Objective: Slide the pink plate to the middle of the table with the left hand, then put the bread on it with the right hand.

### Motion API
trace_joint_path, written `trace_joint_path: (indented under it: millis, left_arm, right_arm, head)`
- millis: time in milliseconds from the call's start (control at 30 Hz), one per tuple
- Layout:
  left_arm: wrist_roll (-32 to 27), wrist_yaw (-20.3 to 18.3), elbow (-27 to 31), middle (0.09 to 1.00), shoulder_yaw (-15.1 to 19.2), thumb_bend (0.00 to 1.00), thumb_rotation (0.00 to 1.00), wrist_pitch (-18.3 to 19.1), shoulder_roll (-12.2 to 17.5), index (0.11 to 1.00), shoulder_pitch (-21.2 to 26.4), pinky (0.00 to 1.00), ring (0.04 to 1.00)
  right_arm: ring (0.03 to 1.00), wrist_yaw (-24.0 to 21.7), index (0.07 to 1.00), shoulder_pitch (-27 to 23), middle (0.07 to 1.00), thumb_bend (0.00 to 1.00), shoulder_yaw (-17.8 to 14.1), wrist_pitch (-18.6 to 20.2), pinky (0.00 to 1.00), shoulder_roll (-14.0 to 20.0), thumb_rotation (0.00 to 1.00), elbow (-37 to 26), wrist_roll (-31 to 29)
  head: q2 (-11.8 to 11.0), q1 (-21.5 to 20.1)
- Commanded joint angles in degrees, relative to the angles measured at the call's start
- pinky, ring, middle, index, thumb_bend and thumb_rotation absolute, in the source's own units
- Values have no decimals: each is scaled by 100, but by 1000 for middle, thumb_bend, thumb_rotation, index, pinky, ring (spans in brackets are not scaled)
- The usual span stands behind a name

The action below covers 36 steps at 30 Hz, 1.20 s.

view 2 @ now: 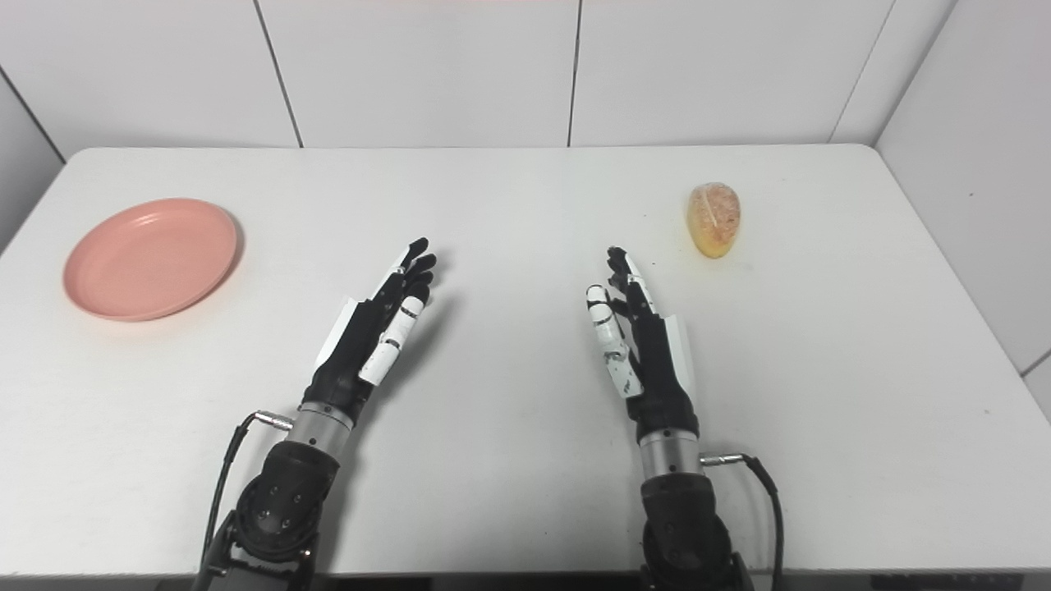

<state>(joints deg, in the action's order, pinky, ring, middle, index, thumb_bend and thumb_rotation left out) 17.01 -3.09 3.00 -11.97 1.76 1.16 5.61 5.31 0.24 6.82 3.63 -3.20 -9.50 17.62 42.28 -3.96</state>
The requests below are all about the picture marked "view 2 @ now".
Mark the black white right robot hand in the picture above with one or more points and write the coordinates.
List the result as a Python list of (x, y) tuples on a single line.
[(657, 369)]

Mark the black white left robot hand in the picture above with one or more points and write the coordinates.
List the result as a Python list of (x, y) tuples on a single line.
[(353, 349)]

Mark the black table control panel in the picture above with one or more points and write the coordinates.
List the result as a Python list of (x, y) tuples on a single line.
[(944, 583)]

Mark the yellow-orange peeled fruit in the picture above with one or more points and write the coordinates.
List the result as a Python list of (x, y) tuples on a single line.
[(713, 220)]

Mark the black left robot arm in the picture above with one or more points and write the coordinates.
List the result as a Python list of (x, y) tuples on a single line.
[(283, 501)]

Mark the pink round plate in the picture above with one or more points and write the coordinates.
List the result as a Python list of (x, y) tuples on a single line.
[(148, 258)]

